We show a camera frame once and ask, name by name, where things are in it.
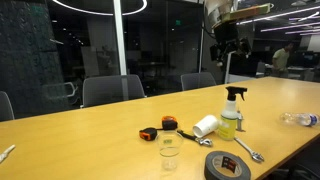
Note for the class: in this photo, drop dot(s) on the metal vernier caliper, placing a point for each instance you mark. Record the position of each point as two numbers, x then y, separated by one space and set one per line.
239 120

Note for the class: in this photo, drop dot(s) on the white paper cup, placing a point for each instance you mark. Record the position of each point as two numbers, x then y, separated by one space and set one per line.
206 126

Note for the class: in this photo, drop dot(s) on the clear plastic water bottle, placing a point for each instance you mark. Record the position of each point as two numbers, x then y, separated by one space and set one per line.
301 119

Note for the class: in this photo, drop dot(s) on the black duct tape roll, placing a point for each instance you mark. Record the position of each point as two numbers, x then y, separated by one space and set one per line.
213 166

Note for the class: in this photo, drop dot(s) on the person in light shirt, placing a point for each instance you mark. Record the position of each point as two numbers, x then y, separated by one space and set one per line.
281 58

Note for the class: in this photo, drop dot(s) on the grey office chair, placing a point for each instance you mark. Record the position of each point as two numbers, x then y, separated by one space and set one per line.
5 106
198 80
111 90

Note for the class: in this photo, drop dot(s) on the clear plastic cup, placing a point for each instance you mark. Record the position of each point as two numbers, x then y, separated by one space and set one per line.
169 146

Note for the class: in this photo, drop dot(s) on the orange tape measure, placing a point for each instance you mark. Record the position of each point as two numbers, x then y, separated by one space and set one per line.
169 123

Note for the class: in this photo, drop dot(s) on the spray bottle with yellow label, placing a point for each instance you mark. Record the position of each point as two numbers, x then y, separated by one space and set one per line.
229 116

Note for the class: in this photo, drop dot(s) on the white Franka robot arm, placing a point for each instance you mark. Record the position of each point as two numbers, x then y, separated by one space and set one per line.
230 8

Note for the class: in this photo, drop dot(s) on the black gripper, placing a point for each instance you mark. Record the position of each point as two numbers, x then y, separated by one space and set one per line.
226 35

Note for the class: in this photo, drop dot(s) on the silver adjustable wrench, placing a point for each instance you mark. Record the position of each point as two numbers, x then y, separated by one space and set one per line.
249 150

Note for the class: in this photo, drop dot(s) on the small black tape measure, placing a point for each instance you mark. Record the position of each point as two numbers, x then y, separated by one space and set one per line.
148 133

